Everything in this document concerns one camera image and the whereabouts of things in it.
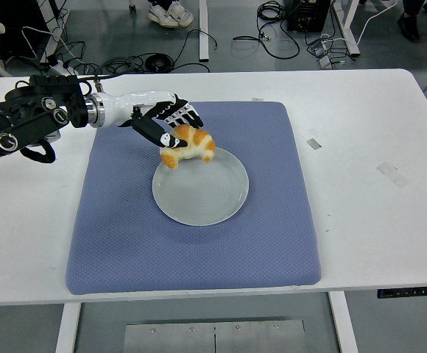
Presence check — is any white cable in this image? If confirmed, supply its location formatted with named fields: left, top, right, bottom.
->
left=356, top=0, right=398, bottom=46

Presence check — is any large clear tape piece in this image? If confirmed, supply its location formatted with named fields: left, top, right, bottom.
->
left=376, top=163, right=409, bottom=188

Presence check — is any black table control panel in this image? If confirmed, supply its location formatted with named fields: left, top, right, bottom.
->
left=377, top=285, right=427, bottom=299

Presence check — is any grey round plate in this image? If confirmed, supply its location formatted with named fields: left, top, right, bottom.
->
left=152, top=146, right=250, bottom=227

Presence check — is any person's foot in white shoe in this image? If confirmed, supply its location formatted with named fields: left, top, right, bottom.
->
left=147, top=4, right=180, bottom=29
left=167, top=2, right=194, bottom=27

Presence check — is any blue quilted mat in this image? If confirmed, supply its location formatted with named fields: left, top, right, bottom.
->
left=65, top=101, right=323, bottom=296

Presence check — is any black equipment box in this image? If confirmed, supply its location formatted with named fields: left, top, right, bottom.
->
left=286, top=0, right=327, bottom=32

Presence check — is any coiled black cable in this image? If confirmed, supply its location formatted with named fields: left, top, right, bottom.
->
left=231, top=0, right=301, bottom=60

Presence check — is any white desk leg frame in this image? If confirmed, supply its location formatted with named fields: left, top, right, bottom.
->
left=336, top=0, right=361, bottom=57

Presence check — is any white desk leg bar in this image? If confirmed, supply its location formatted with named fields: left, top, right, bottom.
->
left=197, top=0, right=210, bottom=62

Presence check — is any white table leg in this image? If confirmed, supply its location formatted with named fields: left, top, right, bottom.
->
left=54, top=303, right=82, bottom=353
left=328, top=290, right=360, bottom=353

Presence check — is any thin black cable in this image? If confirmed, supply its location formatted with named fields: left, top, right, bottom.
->
left=172, top=28, right=222, bottom=74

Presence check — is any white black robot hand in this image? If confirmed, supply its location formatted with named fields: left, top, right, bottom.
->
left=101, top=90, right=205, bottom=150

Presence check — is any person's foot in black shoe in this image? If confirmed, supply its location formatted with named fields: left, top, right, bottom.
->
left=397, top=13, right=420, bottom=43

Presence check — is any golden croissant bread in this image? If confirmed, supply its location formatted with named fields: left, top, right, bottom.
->
left=160, top=124, right=216, bottom=170

